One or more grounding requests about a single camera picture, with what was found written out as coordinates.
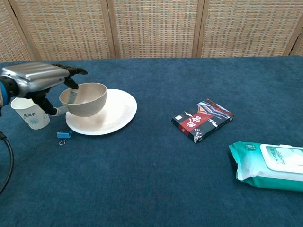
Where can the green wet wipes pack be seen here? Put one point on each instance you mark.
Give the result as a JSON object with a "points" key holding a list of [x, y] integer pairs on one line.
{"points": [[251, 170]]}

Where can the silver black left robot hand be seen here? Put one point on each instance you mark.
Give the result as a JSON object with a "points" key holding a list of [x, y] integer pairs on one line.
{"points": [[33, 75]]}

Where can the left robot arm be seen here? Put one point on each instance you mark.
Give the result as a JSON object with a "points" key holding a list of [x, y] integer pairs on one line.
{"points": [[2, 94]]}

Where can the black red patterned box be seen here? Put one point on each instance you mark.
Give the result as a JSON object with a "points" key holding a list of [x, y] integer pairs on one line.
{"points": [[201, 120]]}

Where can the white paper cup blue print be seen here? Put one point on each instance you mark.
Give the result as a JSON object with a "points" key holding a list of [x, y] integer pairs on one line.
{"points": [[30, 117]]}

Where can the dark blue table cloth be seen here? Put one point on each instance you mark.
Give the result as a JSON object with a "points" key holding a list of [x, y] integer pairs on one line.
{"points": [[151, 189]]}

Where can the beige bowl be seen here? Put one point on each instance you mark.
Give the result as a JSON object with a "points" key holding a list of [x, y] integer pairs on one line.
{"points": [[92, 104]]}

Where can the blue binder clip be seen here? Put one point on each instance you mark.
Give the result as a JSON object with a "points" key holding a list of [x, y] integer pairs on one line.
{"points": [[63, 135]]}

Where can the woven folding screen panel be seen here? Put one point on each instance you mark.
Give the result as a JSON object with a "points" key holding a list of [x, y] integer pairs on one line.
{"points": [[156, 28], [64, 28], [248, 28], [298, 47], [9, 35]]}

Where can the large round white plate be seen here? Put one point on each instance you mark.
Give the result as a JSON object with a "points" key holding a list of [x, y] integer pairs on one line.
{"points": [[118, 116]]}

